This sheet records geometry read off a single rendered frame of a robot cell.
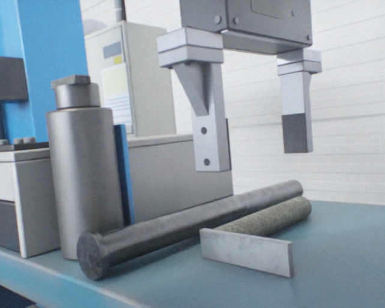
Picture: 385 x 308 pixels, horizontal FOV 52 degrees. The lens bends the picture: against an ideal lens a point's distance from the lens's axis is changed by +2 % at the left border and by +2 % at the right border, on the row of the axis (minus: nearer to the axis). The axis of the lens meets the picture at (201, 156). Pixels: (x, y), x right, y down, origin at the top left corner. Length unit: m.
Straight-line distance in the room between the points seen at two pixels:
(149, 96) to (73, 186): 0.98
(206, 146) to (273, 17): 0.12
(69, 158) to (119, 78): 0.96
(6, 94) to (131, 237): 0.62
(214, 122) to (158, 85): 1.15
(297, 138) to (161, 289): 0.19
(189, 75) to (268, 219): 0.24
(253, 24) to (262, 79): 2.08
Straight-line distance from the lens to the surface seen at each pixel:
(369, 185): 2.15
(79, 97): 0.46
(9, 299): 0.74
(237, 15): 0.30
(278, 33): 0.35
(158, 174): 0.62
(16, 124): 1.05
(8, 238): 0.57
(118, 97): 1.40
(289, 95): 0.41
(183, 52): 0.27
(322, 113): 2.21
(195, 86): 0.28
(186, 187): 0.66
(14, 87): 0.97
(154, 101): 1.41
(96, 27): 1.72
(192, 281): 0.37
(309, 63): 0.41
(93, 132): 0.45
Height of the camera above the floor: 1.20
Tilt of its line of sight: 4 degrees down
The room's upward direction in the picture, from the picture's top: 5 degrees counter-clockwise
